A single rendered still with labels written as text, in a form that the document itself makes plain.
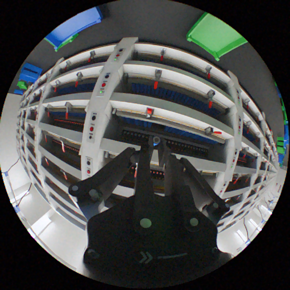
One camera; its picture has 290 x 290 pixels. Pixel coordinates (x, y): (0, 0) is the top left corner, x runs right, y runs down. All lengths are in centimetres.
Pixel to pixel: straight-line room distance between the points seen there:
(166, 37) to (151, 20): 14
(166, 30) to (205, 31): 20
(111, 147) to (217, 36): 74
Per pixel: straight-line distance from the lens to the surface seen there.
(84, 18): 67
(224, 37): 62
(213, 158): 62
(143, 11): 58
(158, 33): 62
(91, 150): 38
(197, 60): 59
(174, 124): 37
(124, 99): 34
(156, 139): 19
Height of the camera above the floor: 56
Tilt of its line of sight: 7 degrees up
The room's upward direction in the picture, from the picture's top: 168 degrees counter-clockwise
